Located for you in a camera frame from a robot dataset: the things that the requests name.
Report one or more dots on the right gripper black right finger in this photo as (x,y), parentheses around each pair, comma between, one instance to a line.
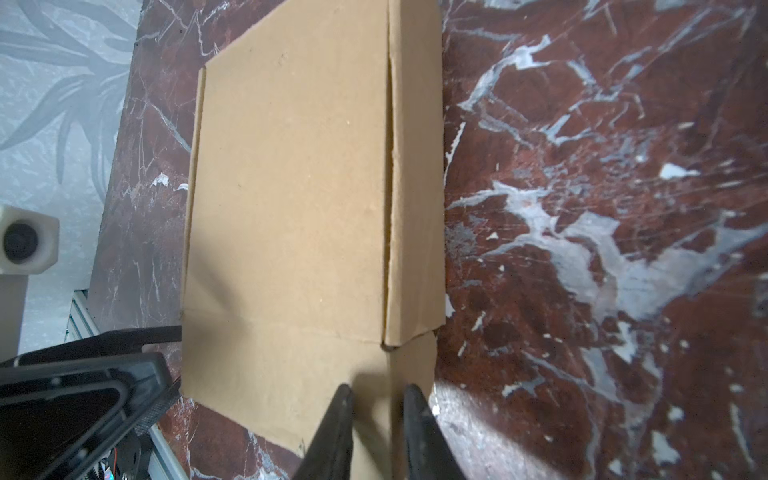
(428,454)

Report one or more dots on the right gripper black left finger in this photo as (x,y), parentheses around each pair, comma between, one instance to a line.
(330,453)

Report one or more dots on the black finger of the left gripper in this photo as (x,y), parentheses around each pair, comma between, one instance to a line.
(54,400)

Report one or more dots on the brown cardboard box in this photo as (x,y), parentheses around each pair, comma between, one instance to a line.
(315,251)

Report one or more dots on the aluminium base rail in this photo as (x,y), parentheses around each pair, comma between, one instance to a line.
(137,448)

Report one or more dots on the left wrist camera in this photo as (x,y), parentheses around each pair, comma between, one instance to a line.
(29,246)

